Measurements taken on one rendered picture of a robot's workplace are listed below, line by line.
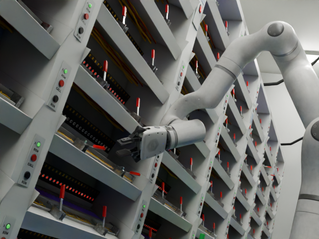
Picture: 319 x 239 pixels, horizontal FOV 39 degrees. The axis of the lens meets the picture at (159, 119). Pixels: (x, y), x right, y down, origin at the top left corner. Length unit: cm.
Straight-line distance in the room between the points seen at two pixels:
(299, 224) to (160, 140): 51
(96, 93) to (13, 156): 35
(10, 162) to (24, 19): 32
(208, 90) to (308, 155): 45
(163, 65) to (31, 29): 88
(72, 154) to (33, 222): 21
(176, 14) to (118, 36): 61
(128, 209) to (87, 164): 41
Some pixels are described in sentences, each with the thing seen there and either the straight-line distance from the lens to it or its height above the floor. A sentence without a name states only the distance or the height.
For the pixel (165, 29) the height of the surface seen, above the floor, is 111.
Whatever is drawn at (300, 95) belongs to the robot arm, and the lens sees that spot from 142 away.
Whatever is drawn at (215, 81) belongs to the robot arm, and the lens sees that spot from 156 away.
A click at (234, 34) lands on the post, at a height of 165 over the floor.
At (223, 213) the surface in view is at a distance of 292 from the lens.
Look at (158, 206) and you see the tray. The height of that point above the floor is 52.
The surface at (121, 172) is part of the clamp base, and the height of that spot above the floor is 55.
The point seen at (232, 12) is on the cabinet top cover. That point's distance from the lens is 266.
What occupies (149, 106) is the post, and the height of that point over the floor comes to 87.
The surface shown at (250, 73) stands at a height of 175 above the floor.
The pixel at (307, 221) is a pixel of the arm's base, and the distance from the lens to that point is 127.
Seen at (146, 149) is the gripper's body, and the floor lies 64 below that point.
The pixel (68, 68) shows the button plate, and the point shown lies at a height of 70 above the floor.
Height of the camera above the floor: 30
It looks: 18 degrees up
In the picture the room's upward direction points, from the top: 16 degrees clockwise
